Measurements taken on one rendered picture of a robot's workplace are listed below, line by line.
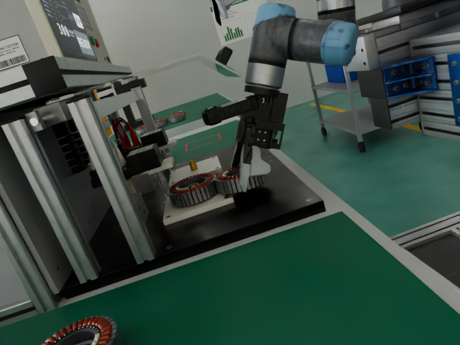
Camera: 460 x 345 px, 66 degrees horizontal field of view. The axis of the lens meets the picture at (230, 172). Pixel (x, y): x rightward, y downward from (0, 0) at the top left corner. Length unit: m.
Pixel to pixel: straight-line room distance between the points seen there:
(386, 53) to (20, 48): 0.86
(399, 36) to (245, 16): 5.21
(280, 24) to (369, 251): 0.42
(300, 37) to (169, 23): 5.49
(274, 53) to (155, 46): 5.44
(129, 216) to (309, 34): 0.44
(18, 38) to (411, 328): 0.70
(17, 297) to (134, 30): 5.64
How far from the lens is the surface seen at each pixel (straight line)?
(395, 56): 1.10
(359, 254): 0.52
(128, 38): 6.17
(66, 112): 0.67
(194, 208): 0.74
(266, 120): 0.73
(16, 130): 0.62
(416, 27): 1.14
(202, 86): 6.08
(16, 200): 0.65
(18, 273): 0.67
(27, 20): 0.73
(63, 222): 0.63
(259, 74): 0.70
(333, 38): 0.68
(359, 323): 0.42
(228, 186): 0.71
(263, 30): 0.71
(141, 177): 1.01
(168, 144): 0.99
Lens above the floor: 1.04
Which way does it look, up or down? 17 degrees down
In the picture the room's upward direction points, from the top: 18 degrees counter-clockwise
